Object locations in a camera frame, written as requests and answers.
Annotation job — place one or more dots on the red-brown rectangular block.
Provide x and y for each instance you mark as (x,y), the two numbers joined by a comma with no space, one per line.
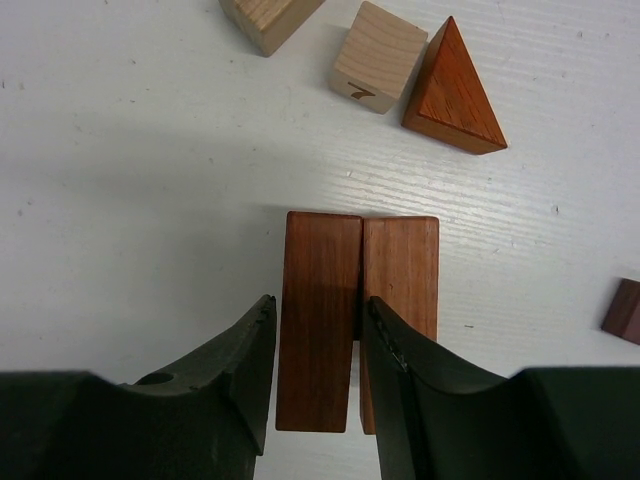
(319,308)
(400,264)

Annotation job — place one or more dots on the orange triangular block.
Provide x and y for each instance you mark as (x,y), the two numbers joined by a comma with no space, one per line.
(448,102)

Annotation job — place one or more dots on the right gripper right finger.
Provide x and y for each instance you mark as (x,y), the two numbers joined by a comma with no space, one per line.
(438,416)

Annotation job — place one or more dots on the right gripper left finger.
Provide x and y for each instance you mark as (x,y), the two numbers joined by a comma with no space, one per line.
(204,416)

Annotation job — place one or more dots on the small light wood cube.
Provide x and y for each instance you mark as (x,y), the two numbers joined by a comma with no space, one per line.
(377,58)

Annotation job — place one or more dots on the small dark purple cube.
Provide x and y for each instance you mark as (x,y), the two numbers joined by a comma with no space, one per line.
(622,317)

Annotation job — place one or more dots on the light wood rectangular block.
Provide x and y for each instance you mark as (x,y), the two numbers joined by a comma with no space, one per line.
(268,24)

